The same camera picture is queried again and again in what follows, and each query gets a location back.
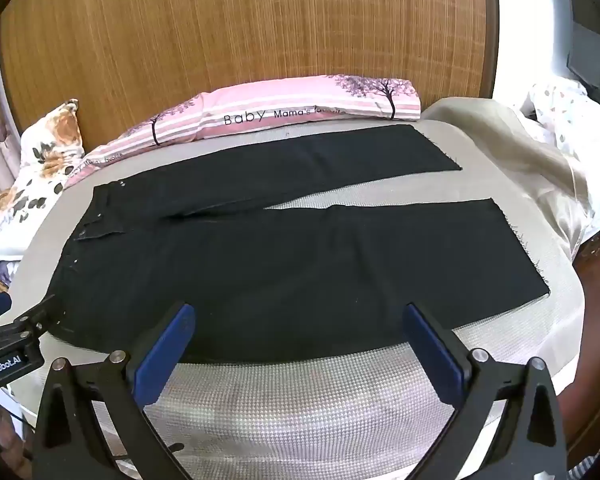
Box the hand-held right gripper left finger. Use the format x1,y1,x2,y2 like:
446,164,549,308
32,301,197,480

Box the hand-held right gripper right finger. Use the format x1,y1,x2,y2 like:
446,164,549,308
402,301,566,480

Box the black pants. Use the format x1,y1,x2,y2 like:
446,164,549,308
45,124,551,364

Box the grey woven bed mat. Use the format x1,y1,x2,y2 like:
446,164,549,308
9,119,587,480

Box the white floral pillow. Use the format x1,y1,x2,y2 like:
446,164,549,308
0,99,87,264

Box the beige satin blanket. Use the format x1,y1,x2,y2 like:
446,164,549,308
422,96,595,262

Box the pink striped pillow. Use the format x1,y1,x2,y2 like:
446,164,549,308
62,74,422,191

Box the white floral quilt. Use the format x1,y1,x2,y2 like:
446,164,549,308
512,79,600,247

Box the wooden headboard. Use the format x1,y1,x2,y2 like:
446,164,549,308
0,0,497,161

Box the dark screen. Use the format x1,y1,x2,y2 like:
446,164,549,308
562,0,600,111

